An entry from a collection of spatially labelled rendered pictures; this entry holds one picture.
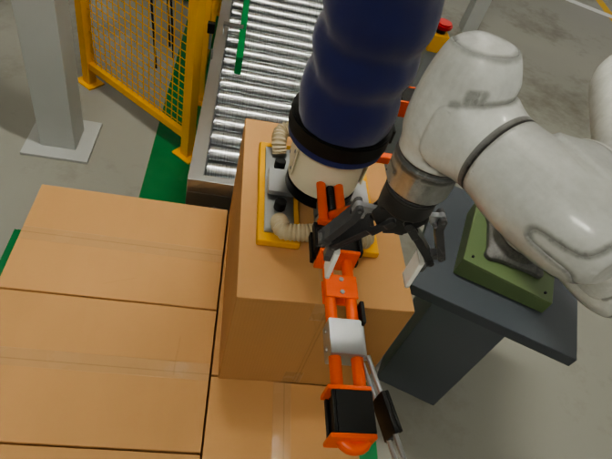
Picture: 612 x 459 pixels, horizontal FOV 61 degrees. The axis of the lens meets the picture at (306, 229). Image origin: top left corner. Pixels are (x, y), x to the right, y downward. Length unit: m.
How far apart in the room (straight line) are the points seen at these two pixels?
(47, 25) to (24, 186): 0.72
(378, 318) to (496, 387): 1.29
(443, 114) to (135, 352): 1.10
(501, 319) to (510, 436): 0.87
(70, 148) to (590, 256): 2.49
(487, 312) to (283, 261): 0.65
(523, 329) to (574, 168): 1.07
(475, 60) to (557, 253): 0.21
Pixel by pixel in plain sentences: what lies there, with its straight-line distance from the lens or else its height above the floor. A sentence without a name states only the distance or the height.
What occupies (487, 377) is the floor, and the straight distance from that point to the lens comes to 2.42.
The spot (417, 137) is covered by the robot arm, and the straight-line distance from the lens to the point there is 0.62.
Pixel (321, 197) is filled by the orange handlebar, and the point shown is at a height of 1.09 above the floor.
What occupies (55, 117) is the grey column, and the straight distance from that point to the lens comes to 2.66.
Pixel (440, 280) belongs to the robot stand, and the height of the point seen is 0.75.
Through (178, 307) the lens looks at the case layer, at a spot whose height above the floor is 0.54.
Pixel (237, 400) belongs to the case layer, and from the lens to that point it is 1.43.
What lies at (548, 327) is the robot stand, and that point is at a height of 0.75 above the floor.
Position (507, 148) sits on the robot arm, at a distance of 0.56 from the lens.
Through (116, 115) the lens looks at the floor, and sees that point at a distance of 2.98.
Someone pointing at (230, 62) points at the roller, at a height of 0.54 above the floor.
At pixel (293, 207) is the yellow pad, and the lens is 1.25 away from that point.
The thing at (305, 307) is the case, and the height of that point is 0.93.
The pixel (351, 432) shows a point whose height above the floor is 1.10.
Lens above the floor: 1.86
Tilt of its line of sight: 47 degrees down
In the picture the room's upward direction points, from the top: 19 degrees clockwise
